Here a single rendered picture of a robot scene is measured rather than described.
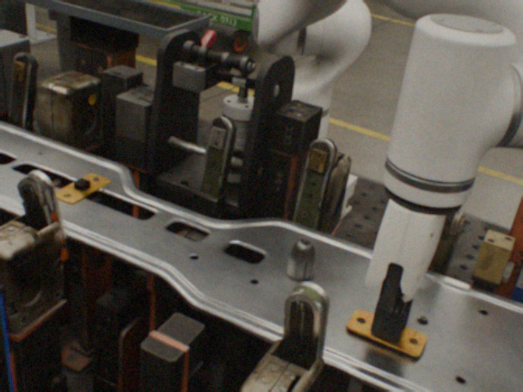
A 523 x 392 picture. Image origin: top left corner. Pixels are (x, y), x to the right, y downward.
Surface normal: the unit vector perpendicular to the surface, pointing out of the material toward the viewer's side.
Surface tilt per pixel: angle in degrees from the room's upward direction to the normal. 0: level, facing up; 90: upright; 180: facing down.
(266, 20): 83
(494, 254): 90
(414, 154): 90
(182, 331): 0
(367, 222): 0
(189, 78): 90
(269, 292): 0
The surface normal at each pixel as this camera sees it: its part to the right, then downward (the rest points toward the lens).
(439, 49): -0.70, 0.29
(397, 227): -0.42, 0.27
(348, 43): 0.08, 0.54
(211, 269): 0.11, -0.87
